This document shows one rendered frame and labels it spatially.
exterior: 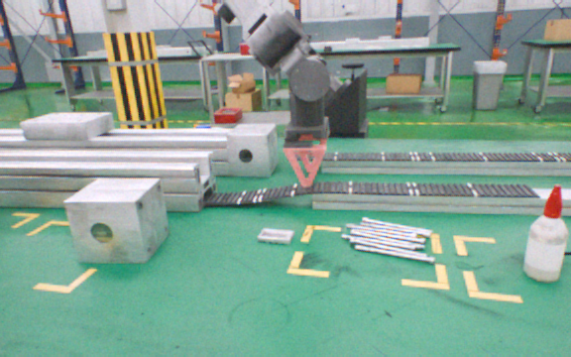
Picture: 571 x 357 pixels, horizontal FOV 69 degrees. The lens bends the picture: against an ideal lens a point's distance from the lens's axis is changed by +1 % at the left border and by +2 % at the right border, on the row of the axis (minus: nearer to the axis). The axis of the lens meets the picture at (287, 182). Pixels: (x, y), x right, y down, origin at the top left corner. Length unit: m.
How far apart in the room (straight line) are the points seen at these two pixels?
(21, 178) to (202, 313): 0.52
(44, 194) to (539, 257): 0.80
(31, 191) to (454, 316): 0.75
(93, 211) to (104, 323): 0.16
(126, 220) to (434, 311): 0.40
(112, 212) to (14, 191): 0.37
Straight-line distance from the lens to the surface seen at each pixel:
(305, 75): 0.59
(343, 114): 1.23
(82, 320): 0.55
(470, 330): 0.49
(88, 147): 1.06
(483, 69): 5.66
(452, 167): 0.92
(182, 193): 0.76
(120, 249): 0.63
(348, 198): 0.72
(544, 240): 0.57
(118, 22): 4.31
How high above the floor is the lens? 1.08
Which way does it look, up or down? 21 degrees down
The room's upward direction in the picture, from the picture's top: 3 degrees counter-clockwise
